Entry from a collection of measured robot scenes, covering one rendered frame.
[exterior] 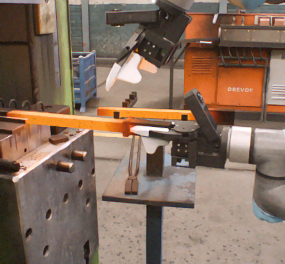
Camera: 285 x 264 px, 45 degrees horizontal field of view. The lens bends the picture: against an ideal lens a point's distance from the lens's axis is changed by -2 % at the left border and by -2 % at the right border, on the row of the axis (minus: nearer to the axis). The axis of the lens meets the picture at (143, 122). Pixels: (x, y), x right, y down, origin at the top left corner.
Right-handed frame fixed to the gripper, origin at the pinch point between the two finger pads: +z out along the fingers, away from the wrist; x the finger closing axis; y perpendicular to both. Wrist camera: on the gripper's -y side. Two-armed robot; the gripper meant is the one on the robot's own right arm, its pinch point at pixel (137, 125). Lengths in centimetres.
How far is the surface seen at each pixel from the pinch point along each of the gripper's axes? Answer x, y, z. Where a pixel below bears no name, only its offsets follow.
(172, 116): 30.6, 6.7, -0.8
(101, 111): 27.2, 6.1, 21.3
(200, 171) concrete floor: 191, 102, 12
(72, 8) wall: 716, -35, 410
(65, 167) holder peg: -0.3, 12.7, 19.1
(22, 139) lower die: -4.7, 4.6, 27.7
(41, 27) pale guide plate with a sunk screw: 25, -20, 39
